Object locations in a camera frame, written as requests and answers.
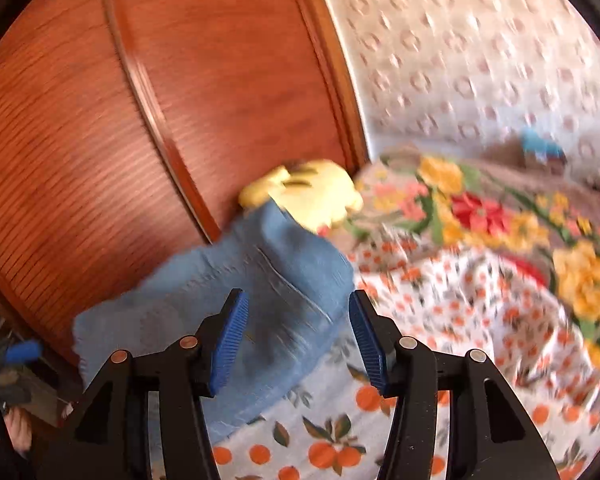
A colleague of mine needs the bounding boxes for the orange-print bedsheet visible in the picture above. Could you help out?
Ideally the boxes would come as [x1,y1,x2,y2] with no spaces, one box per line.
[147,230,600,480]

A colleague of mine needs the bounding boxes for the yellow plush toy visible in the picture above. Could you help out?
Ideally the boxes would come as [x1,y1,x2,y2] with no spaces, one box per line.
[237,159,365,233]

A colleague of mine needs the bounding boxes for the floral blanket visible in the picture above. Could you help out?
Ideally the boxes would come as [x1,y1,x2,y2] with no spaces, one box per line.
[350,147,600,371]

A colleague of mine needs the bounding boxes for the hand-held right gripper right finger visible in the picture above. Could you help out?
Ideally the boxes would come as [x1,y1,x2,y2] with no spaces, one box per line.
[348,289,561,480]

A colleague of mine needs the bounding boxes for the wooden headboard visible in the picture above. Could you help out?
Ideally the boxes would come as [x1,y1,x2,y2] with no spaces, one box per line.
[0,0,371,386]

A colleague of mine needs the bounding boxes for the small blue object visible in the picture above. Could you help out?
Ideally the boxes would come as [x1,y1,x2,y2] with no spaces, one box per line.
[2,339,45,365]

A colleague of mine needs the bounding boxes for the cardboard box with blue cloth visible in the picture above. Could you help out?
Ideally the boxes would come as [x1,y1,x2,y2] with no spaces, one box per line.
[520,127,568,166]

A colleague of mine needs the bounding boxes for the faded light blue denim pants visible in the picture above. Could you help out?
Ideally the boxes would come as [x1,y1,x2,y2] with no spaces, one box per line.
[72,202,356,436]

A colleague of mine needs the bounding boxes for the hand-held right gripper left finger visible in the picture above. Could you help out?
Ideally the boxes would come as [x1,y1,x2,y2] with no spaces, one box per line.
[37,287,251,480]

